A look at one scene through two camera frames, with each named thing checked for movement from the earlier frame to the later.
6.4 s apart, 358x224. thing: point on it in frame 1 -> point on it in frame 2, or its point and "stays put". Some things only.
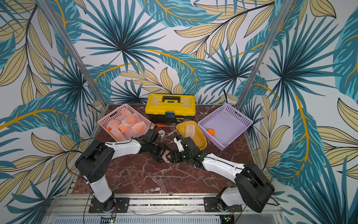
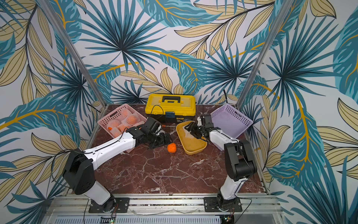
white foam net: x=164 y=156 -> x=188 y=134
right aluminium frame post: x=283 y=13 stays put
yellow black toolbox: x=170 y=108 stays put
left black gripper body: x=155 y=149 -> x=155 y=140
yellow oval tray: x=192 y=129 stays put
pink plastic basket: x=126 y=123 stays put
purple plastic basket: x=224 y=127 stays put
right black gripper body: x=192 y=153 -> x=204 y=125
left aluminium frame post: x=65 y=39 stays put
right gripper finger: x=172 y=156 -> x=192 y=127
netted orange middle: x=131 y=119 stays put
